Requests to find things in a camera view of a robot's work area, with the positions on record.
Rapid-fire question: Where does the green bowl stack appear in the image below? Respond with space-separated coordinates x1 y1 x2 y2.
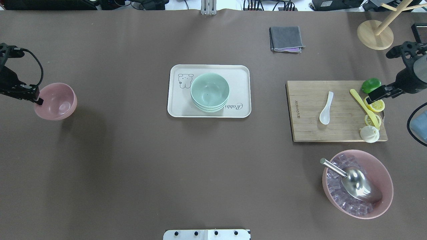
190 73 230 113

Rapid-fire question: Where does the white ceramic spoon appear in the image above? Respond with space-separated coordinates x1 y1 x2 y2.
319 91 334 125

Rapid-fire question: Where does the yellow plastic knife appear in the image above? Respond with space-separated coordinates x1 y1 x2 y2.
350 89 380 130

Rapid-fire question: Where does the lemon slice under knife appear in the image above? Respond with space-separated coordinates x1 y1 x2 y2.
364 114 382 129

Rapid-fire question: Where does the upper lemon slice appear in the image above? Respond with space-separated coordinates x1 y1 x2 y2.
365 98 385 112

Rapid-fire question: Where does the metal ice scoop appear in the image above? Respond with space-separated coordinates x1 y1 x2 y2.
319 158 383 204

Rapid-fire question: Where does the cream rabbit tray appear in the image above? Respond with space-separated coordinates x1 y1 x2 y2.
167 64 252 118

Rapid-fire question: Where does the grey folded cloth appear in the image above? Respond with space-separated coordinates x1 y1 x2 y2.
269 26 305 52

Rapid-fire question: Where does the purple cloth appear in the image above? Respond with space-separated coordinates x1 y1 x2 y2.
284 47 302 53

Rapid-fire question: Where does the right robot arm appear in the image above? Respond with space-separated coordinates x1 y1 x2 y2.
367 55 427 104

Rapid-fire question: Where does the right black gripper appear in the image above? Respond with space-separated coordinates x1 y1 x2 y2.
366 68 427 102

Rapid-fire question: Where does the small pink bowl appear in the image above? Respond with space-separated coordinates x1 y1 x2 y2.
34 83 77 121

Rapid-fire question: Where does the wooden mug tree stand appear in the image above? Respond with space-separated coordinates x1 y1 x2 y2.
357 0 427 50

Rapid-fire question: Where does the black tray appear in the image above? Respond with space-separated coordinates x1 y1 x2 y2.
411 23 427 43

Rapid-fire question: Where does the green lime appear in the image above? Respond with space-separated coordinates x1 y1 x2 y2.
361 78 382 94

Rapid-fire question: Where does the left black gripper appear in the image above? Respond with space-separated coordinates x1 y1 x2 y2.
0 66 44 105

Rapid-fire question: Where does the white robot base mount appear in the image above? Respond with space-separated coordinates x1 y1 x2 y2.
163 229 251 240

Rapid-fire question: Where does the large pink ice bowl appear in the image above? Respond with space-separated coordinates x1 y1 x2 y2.
322 149 394 219

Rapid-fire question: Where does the bamboo cutting board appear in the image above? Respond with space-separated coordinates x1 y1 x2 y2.
286 80 388 143

